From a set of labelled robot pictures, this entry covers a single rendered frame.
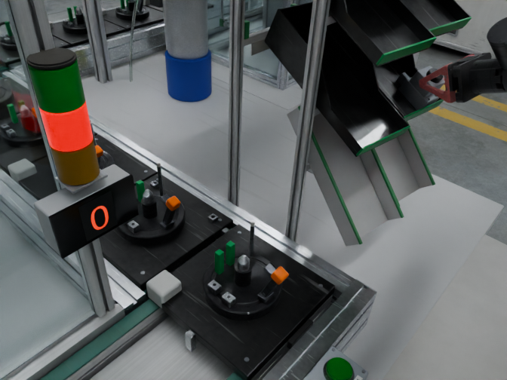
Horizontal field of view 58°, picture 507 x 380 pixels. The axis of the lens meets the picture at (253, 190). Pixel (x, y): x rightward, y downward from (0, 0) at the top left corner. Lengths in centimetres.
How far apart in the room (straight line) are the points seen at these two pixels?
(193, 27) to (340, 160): 78
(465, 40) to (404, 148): 378
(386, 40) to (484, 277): 60
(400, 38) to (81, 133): 51
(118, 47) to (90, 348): 134
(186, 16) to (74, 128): 101
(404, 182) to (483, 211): 32
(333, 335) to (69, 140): 51
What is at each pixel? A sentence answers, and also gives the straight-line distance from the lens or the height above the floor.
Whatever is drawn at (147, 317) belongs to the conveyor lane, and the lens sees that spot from 84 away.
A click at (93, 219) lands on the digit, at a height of 121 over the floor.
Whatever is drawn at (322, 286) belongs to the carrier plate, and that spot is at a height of 97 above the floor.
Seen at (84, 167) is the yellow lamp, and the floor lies 129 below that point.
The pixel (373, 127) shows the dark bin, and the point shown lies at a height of 120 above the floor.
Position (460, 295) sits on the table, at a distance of 108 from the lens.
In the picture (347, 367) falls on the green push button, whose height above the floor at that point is 97.
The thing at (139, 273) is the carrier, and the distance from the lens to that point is 87.
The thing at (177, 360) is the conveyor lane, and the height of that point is 92.
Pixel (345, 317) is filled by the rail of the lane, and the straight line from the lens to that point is 83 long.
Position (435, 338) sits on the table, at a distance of 99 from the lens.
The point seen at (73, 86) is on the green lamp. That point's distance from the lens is 54.
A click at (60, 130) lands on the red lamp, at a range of 56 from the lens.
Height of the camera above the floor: 161
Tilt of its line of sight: 38 degrees down
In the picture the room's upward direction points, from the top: 3 degrees clockwise
